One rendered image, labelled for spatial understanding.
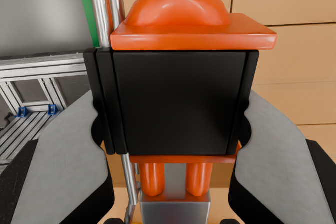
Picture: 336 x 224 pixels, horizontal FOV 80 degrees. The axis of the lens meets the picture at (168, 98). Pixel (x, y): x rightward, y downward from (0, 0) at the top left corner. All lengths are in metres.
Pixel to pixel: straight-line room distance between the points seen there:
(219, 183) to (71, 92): 1.00
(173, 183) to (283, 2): 0.62
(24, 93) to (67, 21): 0.48
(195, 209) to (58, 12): 1.26
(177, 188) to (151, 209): 0.03
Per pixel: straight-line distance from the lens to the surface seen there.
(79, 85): 1.22
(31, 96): 1.40
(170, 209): 0.20
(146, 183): 0.18
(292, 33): 0.76
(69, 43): 1.38
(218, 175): 0.46
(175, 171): 0.21
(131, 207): 0.23
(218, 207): 0.50
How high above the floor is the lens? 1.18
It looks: 58 degrees down
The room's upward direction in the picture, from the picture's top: 179 degrees counter-clockwise
